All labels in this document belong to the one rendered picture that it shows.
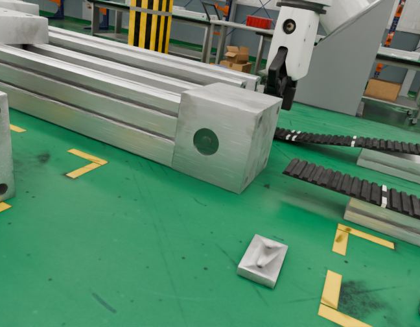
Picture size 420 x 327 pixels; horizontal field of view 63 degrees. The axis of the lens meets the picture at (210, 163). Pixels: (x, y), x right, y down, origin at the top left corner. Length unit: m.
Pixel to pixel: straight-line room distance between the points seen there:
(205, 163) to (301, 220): 0.12
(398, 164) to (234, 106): 0.30
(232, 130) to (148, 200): 0.11
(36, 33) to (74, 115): 0.20
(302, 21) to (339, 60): 0.39
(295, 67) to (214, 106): 0.20
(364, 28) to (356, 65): 0.08
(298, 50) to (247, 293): 0.36
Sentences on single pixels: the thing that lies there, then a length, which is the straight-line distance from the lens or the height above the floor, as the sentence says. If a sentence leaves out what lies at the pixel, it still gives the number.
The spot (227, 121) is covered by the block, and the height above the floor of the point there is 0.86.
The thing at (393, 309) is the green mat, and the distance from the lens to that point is 0.31.
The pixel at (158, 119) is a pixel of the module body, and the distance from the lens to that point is 0.41.
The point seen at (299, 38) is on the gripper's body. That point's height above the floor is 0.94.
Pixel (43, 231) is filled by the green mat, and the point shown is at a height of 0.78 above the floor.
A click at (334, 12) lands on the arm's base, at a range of 1.00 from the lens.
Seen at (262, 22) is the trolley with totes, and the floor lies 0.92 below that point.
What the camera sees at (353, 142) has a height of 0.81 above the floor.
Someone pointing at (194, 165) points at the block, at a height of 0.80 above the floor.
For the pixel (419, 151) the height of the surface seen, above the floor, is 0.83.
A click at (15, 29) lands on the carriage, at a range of 0.63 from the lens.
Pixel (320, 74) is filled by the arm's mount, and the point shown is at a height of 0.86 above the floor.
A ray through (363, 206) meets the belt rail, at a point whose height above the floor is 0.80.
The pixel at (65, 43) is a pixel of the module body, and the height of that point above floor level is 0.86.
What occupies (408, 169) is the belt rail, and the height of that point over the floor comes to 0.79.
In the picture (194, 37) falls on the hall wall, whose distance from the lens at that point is 9.11.
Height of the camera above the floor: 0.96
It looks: 24 degrees down
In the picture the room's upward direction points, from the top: 10 degrees clockwise
